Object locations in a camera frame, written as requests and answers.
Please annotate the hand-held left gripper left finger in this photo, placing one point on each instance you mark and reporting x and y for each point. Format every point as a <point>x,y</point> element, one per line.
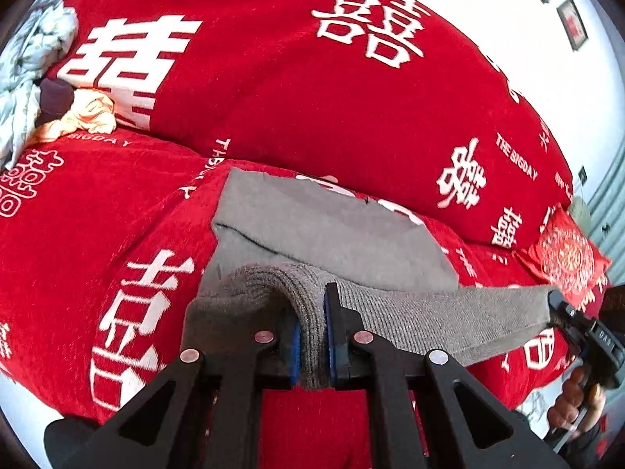
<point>292,351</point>

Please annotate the person's right hand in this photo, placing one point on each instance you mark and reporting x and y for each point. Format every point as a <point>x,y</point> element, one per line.
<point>571,400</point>

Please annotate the cream cloth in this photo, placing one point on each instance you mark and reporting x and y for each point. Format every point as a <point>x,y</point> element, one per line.
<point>88,115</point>

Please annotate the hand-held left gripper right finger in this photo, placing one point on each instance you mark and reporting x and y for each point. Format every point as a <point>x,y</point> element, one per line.
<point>333,347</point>

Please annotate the red embroidered pillow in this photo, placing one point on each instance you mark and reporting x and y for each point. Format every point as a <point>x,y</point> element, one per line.
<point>561,254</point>

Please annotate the small framed wall picture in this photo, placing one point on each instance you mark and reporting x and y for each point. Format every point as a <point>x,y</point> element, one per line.
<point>572,24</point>

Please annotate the pale ribbed curtain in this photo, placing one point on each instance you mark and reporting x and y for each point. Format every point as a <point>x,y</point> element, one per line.
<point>608,205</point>

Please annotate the dark purple cloth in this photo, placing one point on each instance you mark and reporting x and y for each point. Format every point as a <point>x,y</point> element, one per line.
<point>53,100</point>

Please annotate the pale patterned cloth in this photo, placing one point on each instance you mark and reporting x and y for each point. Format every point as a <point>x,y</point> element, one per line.
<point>29,53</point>

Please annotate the grey knit sweater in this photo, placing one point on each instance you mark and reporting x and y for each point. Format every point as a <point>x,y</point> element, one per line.
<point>332,234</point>

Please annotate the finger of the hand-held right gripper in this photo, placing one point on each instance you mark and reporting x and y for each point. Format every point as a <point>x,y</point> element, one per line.
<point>569,315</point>

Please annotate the wall socket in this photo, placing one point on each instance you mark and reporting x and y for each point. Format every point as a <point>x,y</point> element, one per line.
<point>582,174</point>

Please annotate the red wedding blanket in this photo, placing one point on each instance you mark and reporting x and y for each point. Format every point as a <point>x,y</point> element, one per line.
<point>293,107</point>

